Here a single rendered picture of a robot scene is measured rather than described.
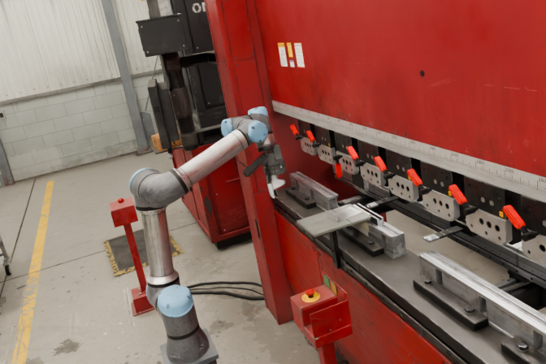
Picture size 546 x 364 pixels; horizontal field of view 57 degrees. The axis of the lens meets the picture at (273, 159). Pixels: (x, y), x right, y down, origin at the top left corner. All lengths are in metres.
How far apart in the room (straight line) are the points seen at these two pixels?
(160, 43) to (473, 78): 1.86
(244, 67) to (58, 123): 6.26
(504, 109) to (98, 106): 7.83
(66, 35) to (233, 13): 6.10
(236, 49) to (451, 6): 1.56
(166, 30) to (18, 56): 6.02
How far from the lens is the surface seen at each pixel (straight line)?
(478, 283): 1.70
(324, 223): 2.10
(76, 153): 8.83
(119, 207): 3.53
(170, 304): 1.78
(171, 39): 2.83
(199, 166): 1.68
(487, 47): 1.33
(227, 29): 2.73
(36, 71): 8.70
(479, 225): 1.51
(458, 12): 1.39
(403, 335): 1.92
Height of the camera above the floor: 1.86
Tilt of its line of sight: 16 degrees down
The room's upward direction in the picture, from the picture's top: 10 degrees counter-clockwise
